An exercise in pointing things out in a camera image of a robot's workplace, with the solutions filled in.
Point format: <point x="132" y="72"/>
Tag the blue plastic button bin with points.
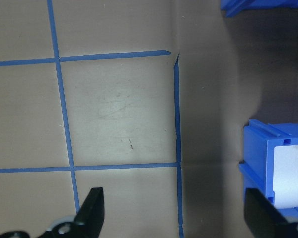
<point x="254" y="148"/>

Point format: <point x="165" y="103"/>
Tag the white foam pad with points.
<point x="290" y="173"/>

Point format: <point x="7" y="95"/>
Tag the blue plastic capacitor bin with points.
<point x="263" y="3"/>

